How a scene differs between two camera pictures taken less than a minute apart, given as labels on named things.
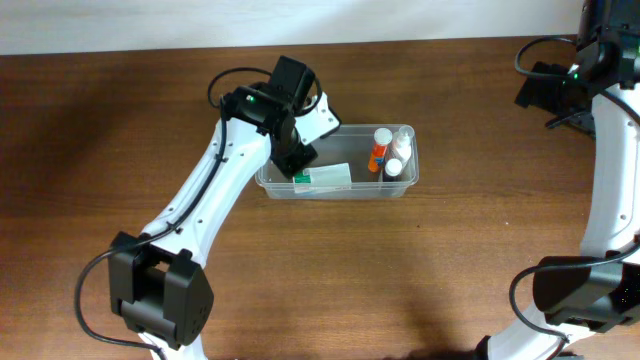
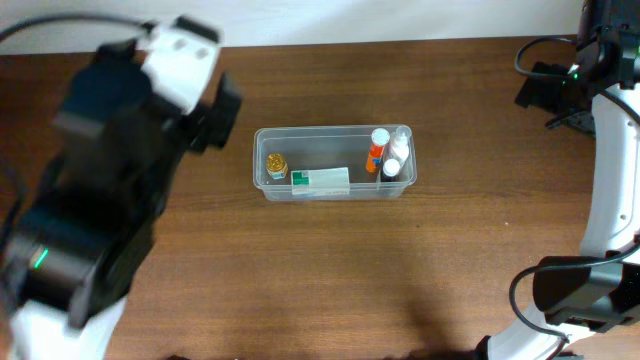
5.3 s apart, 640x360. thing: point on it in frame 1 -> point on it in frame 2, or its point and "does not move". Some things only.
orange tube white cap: [382, 137] does not move
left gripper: [291, 164] -> [213, 122]
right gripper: [539, 93] does not move
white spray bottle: [402, 143] does not move
